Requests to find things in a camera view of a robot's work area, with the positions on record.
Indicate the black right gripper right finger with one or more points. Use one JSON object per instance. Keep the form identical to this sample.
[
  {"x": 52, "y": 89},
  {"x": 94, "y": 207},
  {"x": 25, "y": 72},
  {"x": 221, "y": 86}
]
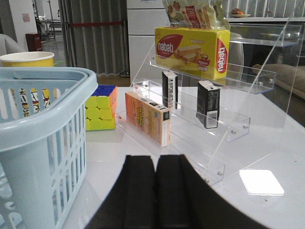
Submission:
[{"x": 186, "y": 201}]

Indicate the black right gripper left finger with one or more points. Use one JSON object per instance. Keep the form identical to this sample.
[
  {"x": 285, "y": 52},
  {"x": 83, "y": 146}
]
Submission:
[{"x": 131, "y": 201}]

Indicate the black tissue pack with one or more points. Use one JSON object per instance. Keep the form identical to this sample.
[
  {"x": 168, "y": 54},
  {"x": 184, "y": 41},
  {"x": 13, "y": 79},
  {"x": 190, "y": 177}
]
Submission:
[{"x": 208, "y": 100}]

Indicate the light blue plastic basket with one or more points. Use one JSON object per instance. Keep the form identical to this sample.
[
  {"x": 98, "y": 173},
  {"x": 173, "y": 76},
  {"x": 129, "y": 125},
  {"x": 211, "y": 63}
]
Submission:
[{"x": 42, "y": 143}]

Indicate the clear acrylic right shelf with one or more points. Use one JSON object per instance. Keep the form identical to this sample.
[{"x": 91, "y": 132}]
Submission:
[{"x": 259, "y": 117}]

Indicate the orange snack box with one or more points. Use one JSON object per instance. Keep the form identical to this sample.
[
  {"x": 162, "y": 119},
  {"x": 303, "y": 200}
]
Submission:
[{"x": 148, "y": 116}]

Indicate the colourful rubik's cube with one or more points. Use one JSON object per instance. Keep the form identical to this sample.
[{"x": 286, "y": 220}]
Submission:
[{"x": 101, "y": 108}]

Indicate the black white slim box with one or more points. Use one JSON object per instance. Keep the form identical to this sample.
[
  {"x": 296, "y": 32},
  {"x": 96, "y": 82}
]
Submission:
[{"x": 170, "y": 89}]

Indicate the yellow nabati wafer box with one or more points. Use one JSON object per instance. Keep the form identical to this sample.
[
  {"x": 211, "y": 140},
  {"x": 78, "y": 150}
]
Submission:
[{"x": 202, "y": 53}]

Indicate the red barrier tape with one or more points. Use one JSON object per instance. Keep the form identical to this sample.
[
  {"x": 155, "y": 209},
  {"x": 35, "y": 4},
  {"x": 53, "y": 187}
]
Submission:
[{"x": 90, "y": 24}]

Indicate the snack bag on top shelf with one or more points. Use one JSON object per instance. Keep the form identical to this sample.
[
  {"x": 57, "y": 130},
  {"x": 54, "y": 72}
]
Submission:
[{"x": 198, "y": 14}]

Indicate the white refrigerator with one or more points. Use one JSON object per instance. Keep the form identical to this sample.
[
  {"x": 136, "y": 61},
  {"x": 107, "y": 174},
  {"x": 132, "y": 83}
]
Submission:
[{"x": 142, "y": 17}]

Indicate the red bin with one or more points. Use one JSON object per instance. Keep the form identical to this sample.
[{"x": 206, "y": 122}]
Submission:
[{"x": 33, "y": 42}]

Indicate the plate of fruit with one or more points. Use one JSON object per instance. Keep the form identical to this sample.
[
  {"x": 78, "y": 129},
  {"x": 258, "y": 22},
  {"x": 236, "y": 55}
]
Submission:
[{"x": 237, "y": 13}]

